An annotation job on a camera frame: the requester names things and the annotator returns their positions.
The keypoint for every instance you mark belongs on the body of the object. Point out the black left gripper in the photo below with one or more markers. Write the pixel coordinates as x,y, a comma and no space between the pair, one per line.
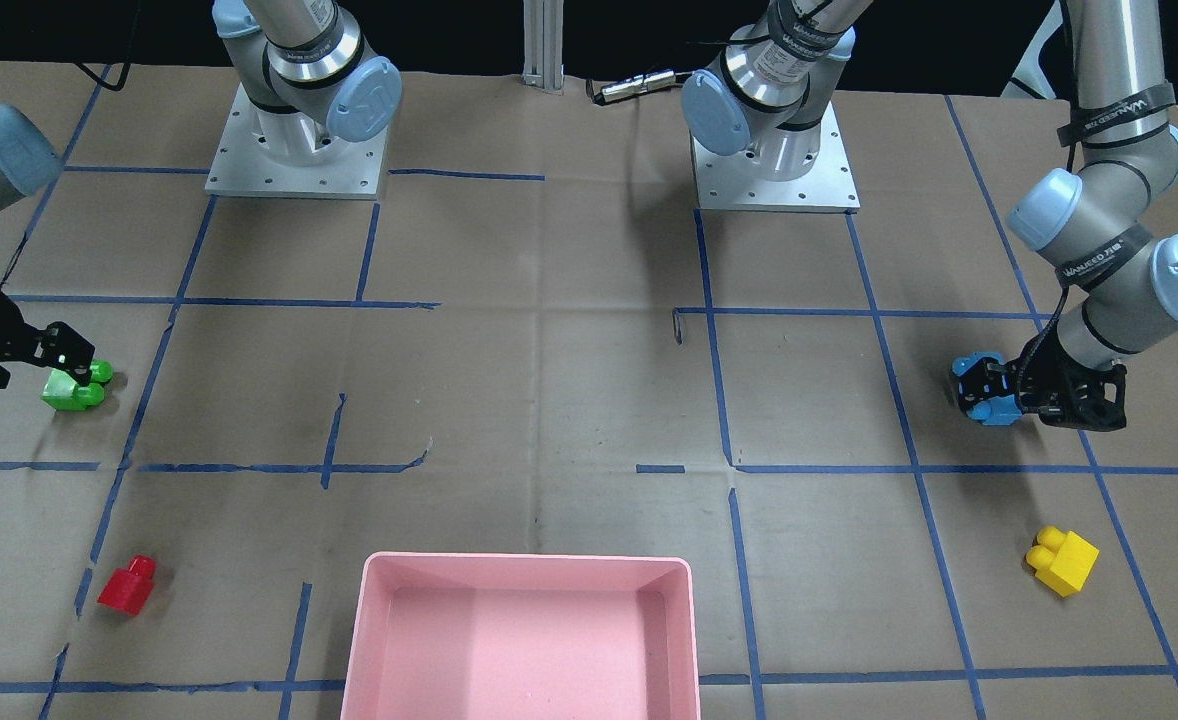
1036,378

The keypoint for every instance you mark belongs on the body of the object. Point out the blue toy block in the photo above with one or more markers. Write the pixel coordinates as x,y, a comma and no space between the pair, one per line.
985,389

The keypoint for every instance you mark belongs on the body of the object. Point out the green toy block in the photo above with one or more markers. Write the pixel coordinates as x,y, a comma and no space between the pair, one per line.
63,393

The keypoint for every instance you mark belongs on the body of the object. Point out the yellow toy block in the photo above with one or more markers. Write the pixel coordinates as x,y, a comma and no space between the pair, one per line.
1061,559

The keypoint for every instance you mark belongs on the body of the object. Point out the red toy block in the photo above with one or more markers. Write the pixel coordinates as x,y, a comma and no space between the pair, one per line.
130,587

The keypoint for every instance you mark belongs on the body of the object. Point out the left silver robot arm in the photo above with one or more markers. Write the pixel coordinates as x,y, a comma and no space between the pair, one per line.
1087,222

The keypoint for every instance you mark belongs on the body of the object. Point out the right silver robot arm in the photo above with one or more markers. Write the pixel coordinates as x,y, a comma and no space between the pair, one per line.
318,105

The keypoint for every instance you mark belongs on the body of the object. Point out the pink plastic box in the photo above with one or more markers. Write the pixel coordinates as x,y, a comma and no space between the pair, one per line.
523,636

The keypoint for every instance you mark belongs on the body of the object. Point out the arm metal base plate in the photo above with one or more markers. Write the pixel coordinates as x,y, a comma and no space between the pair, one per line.
263,155
777,160

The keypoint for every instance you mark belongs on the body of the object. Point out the silver cable connector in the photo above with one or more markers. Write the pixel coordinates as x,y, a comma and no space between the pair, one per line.
631,88

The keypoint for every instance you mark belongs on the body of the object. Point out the aluminium profile post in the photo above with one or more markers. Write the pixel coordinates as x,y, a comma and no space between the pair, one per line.
542,38

